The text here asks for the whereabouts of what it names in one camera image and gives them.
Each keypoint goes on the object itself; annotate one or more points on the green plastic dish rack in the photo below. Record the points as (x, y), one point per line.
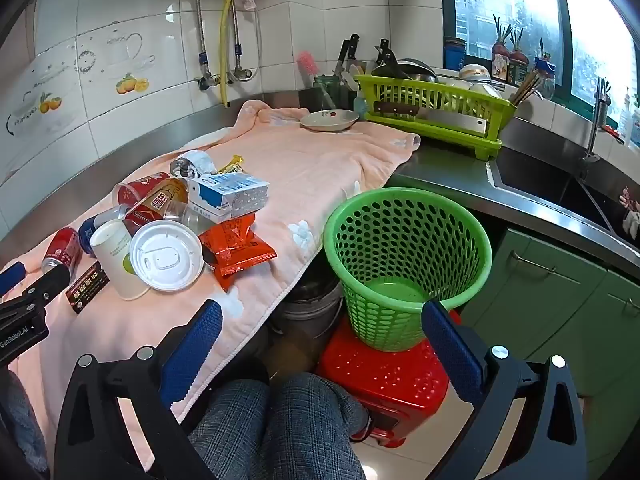
(435, 147)

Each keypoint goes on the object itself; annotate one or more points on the red shoe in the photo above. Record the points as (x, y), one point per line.
(362, 427)

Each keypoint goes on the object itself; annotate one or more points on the pink bottle brush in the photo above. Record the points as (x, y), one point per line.
(309, 63)

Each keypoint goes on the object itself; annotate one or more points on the green glass jar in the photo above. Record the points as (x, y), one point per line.
(340, 91)

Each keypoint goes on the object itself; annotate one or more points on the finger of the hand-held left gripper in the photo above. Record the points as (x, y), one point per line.
(11, 278)
(47, 282)

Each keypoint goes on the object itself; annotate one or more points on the stack of bowls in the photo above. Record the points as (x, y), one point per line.
(475, 72)

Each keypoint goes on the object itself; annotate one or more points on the stainless steel sink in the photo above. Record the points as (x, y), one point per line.
(540, 180)

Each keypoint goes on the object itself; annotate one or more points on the metal faucet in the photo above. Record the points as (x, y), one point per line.
(597, 120)

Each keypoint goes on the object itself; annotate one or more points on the white wrapper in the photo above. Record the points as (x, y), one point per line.
(197, 162)

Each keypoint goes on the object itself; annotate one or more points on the bundle of chopsticks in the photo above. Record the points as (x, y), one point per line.
(525, 87)

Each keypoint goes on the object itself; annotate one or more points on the red soda can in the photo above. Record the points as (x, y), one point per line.
(60, 252)

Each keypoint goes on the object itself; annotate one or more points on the pink towel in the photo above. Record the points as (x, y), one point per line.
(310, 175)

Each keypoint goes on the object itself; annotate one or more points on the white plastic bottle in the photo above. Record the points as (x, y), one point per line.
(629, 115)

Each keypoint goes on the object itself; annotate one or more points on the silver blue can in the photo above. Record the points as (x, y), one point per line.
(90, 232)

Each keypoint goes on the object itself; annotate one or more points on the person's left leg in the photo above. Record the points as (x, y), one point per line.
(227, 425)

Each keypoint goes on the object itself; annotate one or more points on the white bowl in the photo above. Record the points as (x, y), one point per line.
(486, 91)

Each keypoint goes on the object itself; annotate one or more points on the person's right leg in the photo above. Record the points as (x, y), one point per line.
(315, 425)

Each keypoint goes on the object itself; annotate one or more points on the jar with blue lid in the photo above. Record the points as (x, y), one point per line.
(545, 77)

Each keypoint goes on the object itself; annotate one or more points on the black snack packet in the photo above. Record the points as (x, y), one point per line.
(87, 290)

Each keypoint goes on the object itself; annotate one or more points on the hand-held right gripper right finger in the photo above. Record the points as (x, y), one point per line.
(451, 352)

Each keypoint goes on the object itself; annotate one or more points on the blue white carton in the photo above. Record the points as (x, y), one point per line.
(235, 192)

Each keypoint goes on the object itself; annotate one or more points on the red cartoon paper cup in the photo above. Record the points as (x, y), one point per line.
(135, 189)

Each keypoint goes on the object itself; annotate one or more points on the beige ceramic plate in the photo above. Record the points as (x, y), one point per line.
(327, 120)

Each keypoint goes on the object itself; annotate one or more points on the person's leg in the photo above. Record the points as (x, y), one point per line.
(315, 425)
(227, 425)

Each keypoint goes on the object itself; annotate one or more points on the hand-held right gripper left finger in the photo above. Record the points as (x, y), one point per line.
(196, 347)

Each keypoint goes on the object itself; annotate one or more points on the blue plastic cup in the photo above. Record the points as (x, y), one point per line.
(454, 55)

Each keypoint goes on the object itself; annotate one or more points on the yellow candy wrapper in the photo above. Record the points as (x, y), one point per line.
(231, 164)

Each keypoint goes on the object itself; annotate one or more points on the orange snack packet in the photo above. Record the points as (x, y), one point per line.
(235, 245)

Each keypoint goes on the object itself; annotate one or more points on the white paper cup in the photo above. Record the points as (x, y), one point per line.
(111, 255)

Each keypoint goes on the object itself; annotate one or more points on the potted sprouting plants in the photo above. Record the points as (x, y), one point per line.
(507, 57)

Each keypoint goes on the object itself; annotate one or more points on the metal water pipe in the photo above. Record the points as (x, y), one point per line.
(236, 50)

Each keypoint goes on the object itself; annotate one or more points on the metal pot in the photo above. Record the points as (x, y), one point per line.
(305, 315)

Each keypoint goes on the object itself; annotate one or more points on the green plastic wastebasket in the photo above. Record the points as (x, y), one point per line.
(385, 305)

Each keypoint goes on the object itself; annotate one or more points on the white plastic lid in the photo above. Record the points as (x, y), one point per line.
(167, 255)

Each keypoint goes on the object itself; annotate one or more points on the metal wok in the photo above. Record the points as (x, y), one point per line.
(410, 67)

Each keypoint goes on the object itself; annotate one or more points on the red plastic stool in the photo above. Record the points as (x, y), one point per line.
(385, 385)

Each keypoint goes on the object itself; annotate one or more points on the green cabinet door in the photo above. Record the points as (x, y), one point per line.
(615, 370)
(540, 300)

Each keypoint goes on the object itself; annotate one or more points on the gold red drink bottle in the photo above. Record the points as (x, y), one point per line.
(152, 205)

